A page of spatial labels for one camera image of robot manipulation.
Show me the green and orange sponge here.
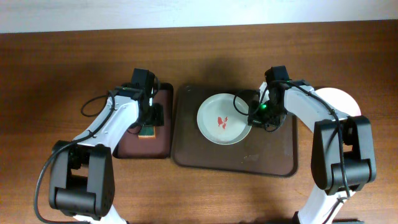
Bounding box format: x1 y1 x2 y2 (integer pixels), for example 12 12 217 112
138 126 156 139

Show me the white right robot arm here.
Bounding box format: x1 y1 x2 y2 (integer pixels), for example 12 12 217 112
251 80 376 223

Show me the pink plate with red stain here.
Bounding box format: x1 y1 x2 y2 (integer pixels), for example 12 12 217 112
315 88 361 116

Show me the small black water tray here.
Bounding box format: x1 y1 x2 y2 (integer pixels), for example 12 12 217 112
113 83 174 159

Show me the pale green stained plate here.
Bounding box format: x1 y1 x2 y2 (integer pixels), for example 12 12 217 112
197 93 251 145

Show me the large brown serving tray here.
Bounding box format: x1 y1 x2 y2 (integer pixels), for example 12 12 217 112
170 85 298 177

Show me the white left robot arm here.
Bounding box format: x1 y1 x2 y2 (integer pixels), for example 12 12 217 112
44 86 160 223

